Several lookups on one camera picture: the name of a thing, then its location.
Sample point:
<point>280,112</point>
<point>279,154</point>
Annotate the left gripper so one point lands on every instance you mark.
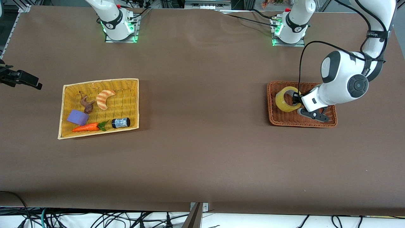
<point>296,98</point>

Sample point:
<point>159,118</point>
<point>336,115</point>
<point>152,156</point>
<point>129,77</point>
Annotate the yellow clear tape roll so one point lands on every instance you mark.
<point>281,103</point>

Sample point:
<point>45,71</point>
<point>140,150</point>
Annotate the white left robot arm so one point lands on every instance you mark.
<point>341,79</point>

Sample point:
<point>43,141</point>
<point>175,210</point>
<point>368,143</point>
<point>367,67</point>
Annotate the brown wicker basket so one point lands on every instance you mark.
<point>284,118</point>

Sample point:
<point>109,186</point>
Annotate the purple foam block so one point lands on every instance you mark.
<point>77,117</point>

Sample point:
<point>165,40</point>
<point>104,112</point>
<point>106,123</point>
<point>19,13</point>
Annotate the brown toy root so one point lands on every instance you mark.
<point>88,107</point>

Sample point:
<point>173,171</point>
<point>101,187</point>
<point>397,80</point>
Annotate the orange toy carrot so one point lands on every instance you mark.
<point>85,127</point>

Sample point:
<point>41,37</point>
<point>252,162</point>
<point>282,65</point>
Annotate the toy croissant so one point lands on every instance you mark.
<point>103,98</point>

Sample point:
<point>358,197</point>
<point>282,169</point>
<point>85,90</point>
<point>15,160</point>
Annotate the orange background object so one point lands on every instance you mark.
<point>265,3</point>

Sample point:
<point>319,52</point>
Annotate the small black can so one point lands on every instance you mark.
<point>120,123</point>

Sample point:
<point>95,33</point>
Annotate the yellow wicker tray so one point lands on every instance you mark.
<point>131,91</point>

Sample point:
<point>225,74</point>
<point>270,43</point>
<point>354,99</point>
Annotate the grey metal box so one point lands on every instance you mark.
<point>205,4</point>

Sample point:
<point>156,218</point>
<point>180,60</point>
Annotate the aluminium frame rail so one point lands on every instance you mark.
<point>8,34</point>

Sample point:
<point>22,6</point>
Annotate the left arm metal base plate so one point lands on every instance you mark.
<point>300,44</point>

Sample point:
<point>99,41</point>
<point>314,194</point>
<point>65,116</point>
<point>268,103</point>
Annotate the aluminium corner bracket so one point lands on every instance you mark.
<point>24,8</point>

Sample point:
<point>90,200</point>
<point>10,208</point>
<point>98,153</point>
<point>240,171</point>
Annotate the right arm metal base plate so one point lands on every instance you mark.
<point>135,34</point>

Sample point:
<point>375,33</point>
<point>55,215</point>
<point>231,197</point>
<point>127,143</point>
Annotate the small metal edge bracket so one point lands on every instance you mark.
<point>205,207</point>

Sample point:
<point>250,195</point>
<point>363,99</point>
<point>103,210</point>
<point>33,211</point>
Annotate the dark metal post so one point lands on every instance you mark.
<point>193,220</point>

